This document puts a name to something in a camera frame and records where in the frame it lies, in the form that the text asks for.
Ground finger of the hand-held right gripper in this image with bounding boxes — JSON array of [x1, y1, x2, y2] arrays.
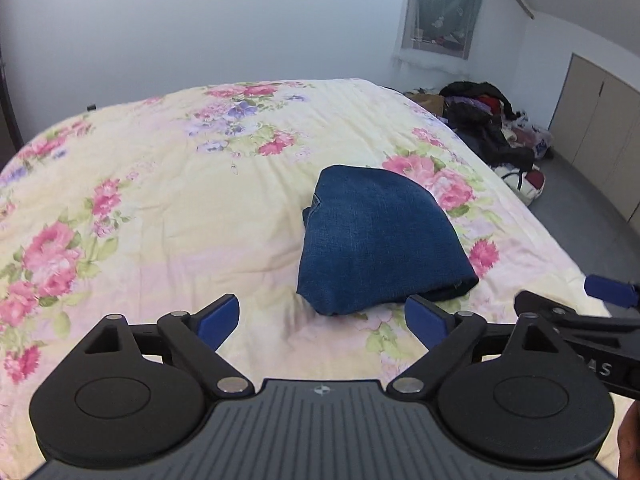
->
[[584, 274, 640, 309], [514, 290, 581, 325]]

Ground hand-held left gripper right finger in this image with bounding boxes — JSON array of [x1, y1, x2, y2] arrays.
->
[[387, 294, 572, 397]]

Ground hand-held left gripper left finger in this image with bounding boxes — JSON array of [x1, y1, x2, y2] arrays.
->
[[75, 294, 252, 397]]

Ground blue denim pants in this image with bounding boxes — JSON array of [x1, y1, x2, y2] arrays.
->
[[295, 164, 481, 318]]

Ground person's right forearm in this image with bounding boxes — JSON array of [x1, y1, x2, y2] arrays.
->
[[617, 402, 640, 480]]

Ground white and red bag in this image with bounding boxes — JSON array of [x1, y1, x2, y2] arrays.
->
[[494, 162, 547, 207]]

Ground floral bed blanket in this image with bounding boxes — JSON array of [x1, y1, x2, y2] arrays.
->
[[0, 78, 613, 471]]

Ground beige cabinet doors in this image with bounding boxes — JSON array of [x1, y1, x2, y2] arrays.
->
[[547, 52, 640, 226]]

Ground pile of dark clothes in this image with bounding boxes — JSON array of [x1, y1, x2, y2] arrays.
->
[[405, 80, 553, 171]]

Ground green patterned window curtain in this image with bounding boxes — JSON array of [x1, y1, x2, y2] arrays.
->
[[391, 0, 493, 73]]

